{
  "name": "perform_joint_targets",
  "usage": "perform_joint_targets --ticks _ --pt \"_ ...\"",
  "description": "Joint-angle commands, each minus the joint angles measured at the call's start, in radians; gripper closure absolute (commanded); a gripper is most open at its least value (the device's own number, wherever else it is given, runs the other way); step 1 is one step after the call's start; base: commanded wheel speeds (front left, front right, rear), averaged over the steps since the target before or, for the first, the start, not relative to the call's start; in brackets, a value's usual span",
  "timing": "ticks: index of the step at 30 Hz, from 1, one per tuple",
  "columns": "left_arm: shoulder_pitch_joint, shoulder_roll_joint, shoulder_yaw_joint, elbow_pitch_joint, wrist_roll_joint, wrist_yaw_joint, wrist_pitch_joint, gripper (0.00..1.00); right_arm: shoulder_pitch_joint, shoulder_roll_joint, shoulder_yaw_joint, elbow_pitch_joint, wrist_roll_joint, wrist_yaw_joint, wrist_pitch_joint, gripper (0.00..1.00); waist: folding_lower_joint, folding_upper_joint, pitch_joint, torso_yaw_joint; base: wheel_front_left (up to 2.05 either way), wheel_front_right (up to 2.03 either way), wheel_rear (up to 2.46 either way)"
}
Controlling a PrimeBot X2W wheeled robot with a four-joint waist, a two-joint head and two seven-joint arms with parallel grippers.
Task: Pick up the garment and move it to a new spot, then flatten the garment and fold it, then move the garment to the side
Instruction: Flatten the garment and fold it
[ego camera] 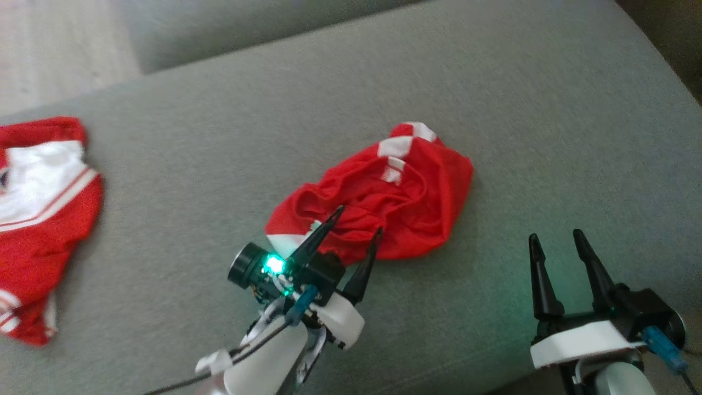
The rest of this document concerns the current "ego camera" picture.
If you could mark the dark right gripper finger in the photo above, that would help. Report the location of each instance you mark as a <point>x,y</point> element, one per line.
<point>595,274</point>
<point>543,280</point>

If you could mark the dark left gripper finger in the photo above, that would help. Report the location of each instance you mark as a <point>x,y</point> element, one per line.
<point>318,236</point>
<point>364,269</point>

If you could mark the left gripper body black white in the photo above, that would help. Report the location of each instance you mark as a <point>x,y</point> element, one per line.
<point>329,280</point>

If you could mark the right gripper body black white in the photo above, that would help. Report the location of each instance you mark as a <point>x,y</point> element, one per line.
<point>581,343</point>

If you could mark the red and white sports garment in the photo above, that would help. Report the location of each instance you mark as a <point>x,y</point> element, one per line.
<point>44,241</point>
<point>417,208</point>

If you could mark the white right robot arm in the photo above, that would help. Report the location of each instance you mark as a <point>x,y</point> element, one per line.
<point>614,378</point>

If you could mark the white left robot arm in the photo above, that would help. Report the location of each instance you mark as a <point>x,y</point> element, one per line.
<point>263,362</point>

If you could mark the large grey sofa seat cushion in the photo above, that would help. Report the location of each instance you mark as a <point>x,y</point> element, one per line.
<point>219,164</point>

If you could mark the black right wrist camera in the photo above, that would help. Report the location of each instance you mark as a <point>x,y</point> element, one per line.
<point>650,310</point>

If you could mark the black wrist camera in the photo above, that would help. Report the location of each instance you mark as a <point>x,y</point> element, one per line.
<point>247,266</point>
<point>650,310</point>

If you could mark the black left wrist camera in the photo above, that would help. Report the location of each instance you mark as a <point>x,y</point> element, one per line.
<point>247,266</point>

